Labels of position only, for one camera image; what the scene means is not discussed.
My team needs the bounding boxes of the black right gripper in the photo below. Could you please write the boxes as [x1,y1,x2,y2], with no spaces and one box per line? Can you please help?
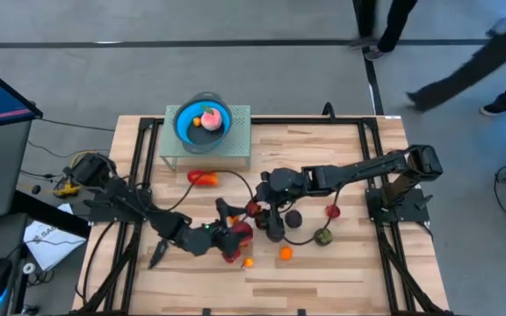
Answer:
[250,168,309,244]

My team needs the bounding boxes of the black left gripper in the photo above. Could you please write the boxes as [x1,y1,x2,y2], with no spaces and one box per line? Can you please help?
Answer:
[177,197,249,263]

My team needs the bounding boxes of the red yellow apple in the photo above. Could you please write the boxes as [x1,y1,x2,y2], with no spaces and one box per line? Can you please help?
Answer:
[245,201,263,219]

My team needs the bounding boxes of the dark maroon fig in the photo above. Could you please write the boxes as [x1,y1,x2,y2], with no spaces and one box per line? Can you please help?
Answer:
[284,209,304,229]

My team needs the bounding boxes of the red orange mango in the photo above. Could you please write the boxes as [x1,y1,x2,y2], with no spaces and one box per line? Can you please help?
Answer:
[186,169,220,187]

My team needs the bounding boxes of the dark green round fruit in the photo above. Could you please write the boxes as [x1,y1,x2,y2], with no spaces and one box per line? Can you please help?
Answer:
[313,226,334,247]

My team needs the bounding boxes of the black knife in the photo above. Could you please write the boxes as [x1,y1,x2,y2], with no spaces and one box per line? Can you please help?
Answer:
[148,239,170,270]

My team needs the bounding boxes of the pink peach with leaf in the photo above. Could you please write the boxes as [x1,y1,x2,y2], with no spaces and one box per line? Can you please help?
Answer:
[199,104,223,133]

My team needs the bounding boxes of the green perforated metal stand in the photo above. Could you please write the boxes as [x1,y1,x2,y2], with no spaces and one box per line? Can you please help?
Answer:
[159,104,253,171]

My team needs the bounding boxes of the blue collapsible bowl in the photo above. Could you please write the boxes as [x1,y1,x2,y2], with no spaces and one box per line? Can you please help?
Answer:
[172,91,234,154]

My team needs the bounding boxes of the yellow hand tool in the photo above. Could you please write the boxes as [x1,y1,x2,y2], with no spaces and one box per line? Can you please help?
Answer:
[52,180,83,199]

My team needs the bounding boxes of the black desk bar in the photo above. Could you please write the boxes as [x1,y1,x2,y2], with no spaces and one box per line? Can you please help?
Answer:
[10,189,92,241]

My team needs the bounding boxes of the white paper booklet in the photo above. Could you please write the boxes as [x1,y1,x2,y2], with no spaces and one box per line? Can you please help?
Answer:
[22,203,88,273]

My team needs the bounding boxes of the person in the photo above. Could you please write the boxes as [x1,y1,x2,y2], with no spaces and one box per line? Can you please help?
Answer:
[350,0,419,62]
[405,0,506,118]

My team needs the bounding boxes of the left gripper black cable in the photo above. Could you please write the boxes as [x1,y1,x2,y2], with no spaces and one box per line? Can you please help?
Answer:
[138,169,256,214]

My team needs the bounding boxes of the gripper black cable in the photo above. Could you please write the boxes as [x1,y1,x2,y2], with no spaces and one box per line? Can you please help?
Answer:
[138,169,256,214]
[281,187,343,246]

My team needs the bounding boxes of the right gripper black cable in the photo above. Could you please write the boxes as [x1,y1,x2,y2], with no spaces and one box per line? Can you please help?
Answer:
[281,187,343,246]

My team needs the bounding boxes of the black aluminium table frame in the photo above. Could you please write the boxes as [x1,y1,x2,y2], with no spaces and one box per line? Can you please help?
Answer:
[76,114,454,316]

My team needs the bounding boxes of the black cable hook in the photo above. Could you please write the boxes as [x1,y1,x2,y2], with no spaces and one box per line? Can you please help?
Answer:
[321,101,337,122]

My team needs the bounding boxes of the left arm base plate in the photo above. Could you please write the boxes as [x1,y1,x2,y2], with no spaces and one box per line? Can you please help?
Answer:
[83,188,154,225]

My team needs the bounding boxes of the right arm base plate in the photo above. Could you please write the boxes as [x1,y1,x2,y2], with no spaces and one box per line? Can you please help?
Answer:
[365,187,434,225]

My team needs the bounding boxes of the thin black monitor cable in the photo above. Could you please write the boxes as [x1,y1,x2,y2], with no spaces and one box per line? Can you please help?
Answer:
[37,116,118,133]

